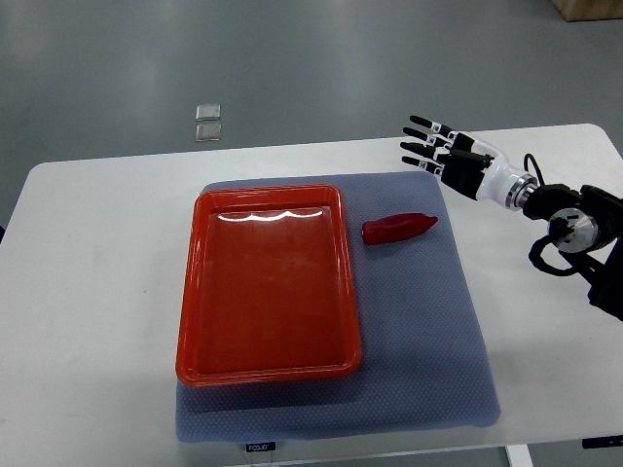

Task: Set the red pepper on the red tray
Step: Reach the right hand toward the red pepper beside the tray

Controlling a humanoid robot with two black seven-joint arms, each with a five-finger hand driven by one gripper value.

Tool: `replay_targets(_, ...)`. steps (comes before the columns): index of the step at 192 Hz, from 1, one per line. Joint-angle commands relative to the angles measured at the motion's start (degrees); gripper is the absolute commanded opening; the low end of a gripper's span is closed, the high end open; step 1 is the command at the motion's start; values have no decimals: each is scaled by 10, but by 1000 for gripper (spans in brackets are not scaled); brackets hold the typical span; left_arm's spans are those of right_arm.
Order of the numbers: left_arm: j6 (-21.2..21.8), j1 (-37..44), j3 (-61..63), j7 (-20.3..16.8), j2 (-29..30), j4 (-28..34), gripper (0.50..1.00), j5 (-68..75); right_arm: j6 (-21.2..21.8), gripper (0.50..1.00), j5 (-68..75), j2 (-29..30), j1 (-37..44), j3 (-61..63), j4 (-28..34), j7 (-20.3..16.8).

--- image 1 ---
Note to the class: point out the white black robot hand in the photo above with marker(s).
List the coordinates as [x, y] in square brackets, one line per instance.
[470, 166]

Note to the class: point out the red pepper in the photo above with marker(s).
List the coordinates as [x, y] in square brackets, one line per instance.
[395, 228]

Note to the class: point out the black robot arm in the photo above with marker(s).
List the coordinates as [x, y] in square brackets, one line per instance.
[584, 227]

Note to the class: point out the red plastic tray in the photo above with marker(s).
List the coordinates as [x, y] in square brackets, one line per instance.
[269, 293]

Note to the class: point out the cardboard box corner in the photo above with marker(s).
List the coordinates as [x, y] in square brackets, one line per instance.
[581, 10]

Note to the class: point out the blue-grey textured mat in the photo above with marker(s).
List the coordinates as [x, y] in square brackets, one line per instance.
[425, 364]

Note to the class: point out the upper floor plate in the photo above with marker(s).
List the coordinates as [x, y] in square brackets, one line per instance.
[208, 112]

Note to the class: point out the white table leg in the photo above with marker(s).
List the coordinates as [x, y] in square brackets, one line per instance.
[518, 456]

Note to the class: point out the black table label right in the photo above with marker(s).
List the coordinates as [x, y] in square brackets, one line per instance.
[602, 442]

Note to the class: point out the black table label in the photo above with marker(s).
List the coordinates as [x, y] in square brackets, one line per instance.
[260, 447]
[602, 442]

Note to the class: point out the black table label centre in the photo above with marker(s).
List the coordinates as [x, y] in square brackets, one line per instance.
[260, 447]

